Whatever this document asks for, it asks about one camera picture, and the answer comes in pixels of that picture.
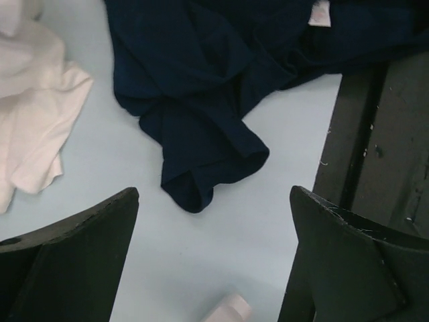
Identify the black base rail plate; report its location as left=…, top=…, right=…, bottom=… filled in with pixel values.
left=313, top=53, right=428, bottom=238

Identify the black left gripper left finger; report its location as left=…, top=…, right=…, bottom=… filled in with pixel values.
left=1, top=187, right=139, bottom=322

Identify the navy blue t-shirt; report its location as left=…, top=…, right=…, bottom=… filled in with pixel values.
left=105, top=1, right=428, bottom=213

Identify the white printed t-shirt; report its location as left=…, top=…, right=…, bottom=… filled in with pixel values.
left=1, top=1, right=93, bottom=213

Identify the white clothes rack foot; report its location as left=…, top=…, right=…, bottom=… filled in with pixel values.
left=201, top=293, right=252, bottom=322

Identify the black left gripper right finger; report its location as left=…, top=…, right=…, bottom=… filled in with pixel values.
left=279, top=186, right=428, bottom=321

